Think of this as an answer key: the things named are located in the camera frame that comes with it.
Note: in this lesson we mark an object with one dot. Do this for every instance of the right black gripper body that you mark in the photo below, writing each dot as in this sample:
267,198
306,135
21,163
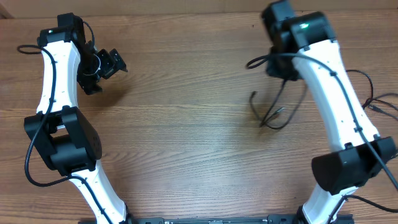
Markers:
282,67

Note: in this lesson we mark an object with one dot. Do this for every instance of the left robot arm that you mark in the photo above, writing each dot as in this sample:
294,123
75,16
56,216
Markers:
63,137

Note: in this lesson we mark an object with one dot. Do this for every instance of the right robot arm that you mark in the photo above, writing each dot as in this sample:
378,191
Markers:
305,47

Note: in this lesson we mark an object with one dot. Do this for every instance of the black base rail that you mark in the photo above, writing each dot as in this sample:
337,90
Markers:
270,219

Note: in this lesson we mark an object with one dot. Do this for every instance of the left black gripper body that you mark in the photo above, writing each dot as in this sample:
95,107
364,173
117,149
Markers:
94,68

